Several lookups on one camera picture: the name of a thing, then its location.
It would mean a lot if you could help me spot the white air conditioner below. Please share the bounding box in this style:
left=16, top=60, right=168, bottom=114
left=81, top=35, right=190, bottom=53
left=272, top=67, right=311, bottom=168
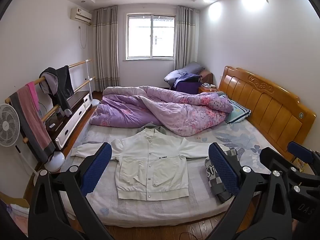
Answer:
left=70, top=7, right=92, bottom=26

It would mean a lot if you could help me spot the white standing fan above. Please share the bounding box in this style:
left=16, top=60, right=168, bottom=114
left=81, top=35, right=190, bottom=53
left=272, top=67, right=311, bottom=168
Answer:
left=0, top=103, right=38, bottom=178

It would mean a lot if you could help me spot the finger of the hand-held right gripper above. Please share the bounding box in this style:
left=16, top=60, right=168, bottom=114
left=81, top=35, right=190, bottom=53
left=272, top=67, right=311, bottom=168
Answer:
left=287, top=141, right=320, bottom=175
left=259, top=147, right=294, bottom=178

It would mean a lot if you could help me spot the dark hooded jacket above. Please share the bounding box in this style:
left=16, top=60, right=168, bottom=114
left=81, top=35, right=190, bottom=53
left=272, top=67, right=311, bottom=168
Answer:
left=39, top=65, right=75, bottom=117

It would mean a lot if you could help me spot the air conditioner cable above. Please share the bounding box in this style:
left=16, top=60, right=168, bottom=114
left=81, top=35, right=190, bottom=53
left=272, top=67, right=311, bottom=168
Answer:
left=79, top=25, right=88, bottom=48

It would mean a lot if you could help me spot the grey pink striped towel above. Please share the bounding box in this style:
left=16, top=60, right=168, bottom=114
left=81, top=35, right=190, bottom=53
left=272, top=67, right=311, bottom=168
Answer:
left=9, top=85, right=56, bottom=163

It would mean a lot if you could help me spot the yellow bag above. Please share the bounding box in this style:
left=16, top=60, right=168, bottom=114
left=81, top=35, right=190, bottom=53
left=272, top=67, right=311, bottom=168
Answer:
left=294, top=157, right=306, bottom=172

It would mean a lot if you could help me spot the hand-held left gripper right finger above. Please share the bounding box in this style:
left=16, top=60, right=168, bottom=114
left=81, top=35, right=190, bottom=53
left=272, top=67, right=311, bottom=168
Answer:
left=208, top=142, right=293, bottom=240

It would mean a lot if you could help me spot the purple floral quilt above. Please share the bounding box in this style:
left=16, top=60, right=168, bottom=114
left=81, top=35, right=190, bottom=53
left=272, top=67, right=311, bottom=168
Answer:
left=89, top=85, right=234, bottom=137

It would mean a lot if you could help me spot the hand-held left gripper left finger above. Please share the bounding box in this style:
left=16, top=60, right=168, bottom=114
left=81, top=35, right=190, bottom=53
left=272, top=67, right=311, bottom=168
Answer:
left=28, top=142, right=113, bottom=240

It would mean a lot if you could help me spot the chair with purple bedding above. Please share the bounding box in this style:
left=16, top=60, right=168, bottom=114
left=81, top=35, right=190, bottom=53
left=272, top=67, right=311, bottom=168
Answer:
left=164, top=62, right=207, bottom=88

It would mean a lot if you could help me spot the grey-green garment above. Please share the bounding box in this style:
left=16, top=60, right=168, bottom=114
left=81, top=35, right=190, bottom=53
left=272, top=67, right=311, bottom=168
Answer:
left=137, top=122, right=167, bottom=135

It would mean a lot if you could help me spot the dark white TV cabinet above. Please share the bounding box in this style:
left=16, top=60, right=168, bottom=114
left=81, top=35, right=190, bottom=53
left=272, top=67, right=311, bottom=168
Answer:
left=40, top=91, right=92, bottom=150

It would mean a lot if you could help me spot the grey checkered garment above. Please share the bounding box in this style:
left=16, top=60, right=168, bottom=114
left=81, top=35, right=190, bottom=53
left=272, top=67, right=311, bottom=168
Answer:
left=204, top=146, right=244, bottom=204

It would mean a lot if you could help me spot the wooden bar clothes rack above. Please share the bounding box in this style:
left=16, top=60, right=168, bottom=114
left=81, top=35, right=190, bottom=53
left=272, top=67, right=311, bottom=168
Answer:
left=5, top=59, right=100, bottom=173

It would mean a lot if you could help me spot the bright pink towel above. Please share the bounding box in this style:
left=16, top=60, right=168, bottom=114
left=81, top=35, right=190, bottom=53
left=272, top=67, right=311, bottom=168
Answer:
left=26, top=81, right=40, bottom=112

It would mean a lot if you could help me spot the cardboard box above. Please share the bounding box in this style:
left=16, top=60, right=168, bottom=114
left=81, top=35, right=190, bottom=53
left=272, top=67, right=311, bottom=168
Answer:
left=0, top=191, right=30, bottom=233

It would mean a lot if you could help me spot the pale floral bed sheet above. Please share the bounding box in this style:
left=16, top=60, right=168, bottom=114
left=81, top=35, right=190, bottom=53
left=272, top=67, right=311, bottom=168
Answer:
left=57, top=120, right=283, bottom=225

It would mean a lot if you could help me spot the purple box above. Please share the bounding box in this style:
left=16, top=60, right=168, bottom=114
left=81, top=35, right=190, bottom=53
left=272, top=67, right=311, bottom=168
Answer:
left=176, top=76, right=202, bottom=93

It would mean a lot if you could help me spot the blue white pillow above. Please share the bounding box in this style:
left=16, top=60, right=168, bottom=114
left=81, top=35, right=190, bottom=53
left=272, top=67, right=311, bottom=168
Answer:
left=220, top=94, right=252, bottom=125

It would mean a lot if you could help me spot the window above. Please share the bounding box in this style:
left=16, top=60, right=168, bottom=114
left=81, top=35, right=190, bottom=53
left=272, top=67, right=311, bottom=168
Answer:
left=125, top=12, right=177, bottom=60

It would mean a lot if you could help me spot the white button jacket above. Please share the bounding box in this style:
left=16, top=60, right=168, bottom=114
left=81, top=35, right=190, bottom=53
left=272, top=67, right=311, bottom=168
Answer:
left=71, top=127, right=215, bottom=201

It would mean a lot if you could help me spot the wooden nightstand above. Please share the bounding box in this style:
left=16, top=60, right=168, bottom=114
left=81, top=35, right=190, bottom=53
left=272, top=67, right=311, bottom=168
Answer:
left=198, top=83, right=220, bottom=95

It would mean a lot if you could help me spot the grey striped curtain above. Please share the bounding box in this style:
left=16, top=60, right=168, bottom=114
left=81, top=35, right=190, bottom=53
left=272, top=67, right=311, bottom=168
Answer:
left=174, top=5, right=200, bottom=68
left=92, top=6, right=121, bottom=92

